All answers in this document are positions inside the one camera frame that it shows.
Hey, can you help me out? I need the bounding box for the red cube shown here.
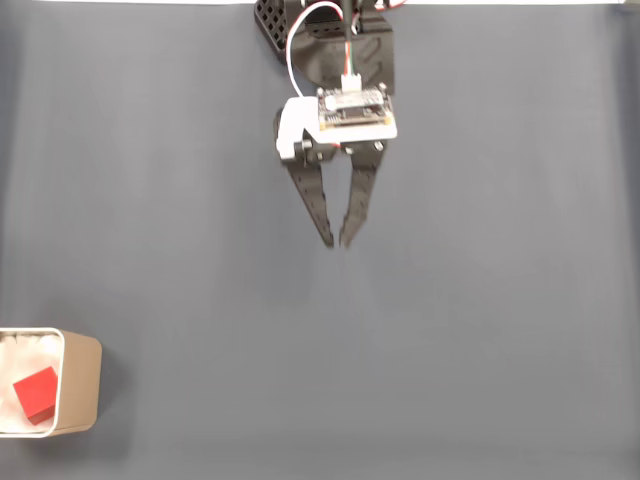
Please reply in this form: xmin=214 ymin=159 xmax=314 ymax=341
xmin=12 ymin=365 xmax=59 ymax=427

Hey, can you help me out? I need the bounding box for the beige box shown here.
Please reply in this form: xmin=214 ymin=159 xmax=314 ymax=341
xmin=0 ymin=327 xmax=104 ymax=439

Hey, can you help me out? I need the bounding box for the white tissue paper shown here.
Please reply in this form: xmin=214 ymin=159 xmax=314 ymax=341
xmin=0 ymin=332 xmax=62 ymax=434

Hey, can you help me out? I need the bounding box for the camera board on white mount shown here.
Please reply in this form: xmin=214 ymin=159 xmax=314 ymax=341
xmin=275 ymin=83 xmax=400 ymax=162

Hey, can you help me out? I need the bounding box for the white red gripper servo wire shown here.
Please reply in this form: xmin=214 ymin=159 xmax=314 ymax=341
xmin=284 ymin=0 xmax=351 ymax=99

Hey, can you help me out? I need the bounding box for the black camera cable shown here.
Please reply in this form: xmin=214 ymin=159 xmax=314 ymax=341
xmin=341 ymin=0 xmax=365 ymax=94

